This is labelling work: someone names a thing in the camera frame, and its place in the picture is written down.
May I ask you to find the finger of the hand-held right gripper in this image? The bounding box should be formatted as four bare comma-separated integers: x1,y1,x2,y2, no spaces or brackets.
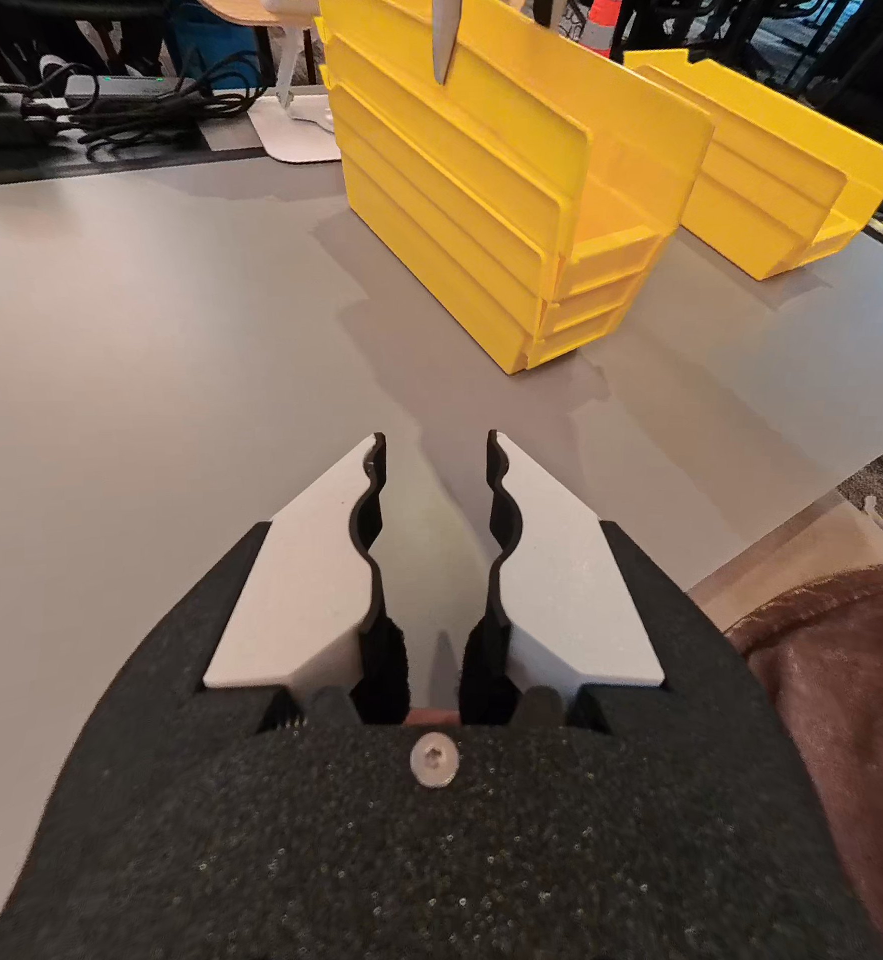
430,0,461,86

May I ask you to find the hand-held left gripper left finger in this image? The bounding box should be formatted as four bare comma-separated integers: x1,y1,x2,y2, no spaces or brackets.
203,432,388,706

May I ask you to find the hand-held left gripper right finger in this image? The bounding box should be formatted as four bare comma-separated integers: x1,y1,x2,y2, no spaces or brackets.
486,429,666,710

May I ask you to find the yellow plastic storage bin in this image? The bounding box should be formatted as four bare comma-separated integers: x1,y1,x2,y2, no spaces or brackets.
314,0,716,297
320,63,630,375
317,30,645,335
623,48,883,282

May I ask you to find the orange traffic cone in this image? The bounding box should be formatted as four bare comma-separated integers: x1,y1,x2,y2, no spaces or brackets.
584,0,626,57

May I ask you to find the instruction sheet on wooden stand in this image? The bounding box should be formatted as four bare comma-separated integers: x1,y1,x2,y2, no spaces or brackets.
201,0,344,164

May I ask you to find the blue plastic basket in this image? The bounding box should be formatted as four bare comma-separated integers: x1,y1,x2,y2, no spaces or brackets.
167,0,263,84

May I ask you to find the person's brown shirt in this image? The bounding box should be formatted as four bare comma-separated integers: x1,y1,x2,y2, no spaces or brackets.
726,566,883,960

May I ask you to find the black power adapter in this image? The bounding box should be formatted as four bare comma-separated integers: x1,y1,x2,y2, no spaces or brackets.
62,73,180,99

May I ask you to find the black cable bundle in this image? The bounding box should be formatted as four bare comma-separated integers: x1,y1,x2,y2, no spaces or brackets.
21,52,263,162

